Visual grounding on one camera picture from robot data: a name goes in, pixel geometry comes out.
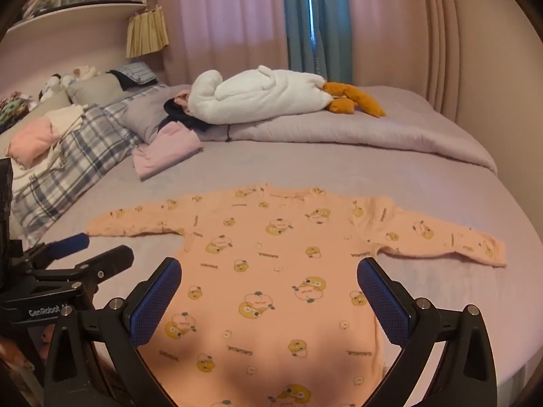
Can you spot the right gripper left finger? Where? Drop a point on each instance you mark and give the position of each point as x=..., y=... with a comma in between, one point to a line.
x=74, y=376

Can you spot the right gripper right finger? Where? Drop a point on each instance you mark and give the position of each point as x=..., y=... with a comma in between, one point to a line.
x=465, y=374

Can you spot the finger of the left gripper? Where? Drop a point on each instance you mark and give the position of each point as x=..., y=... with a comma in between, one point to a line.
x=43, y=253
x=92, y=272

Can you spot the peach duck print shirt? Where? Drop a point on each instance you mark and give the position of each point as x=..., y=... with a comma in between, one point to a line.
x=269, y=311

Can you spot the pink folded clothes on pillow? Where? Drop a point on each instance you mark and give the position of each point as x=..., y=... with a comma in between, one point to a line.
x=32, y=142

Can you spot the lilac bed sheet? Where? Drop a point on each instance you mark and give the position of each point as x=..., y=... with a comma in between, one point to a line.
x=510, y=297

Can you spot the plaid pillow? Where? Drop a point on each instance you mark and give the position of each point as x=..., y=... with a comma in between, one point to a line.
x=86, y=155

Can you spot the folded pink garment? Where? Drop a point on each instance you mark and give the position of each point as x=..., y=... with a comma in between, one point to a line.
x=173, y=144

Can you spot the small plush toys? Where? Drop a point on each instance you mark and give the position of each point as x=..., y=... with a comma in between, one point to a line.
x=57, y=83

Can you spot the grey pillow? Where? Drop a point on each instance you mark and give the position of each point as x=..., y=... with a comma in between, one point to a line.
x=102, y=90

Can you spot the dark navy garment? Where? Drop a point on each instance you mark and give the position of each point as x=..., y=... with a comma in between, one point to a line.
x=176, y=113

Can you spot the lilac folded duvet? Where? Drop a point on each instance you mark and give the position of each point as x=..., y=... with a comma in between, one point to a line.
x=411, y=124

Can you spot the striped pillow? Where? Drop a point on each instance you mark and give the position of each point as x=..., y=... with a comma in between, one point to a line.
x=135, y=74

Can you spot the yellow pleated lampshade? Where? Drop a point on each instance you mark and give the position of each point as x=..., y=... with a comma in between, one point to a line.
x=146, y=33

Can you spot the pink curtain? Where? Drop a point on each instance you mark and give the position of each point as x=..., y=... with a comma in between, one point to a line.
x=410, y=44

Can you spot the teal curtain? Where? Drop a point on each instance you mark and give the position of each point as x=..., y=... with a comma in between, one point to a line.
x=320, y=38

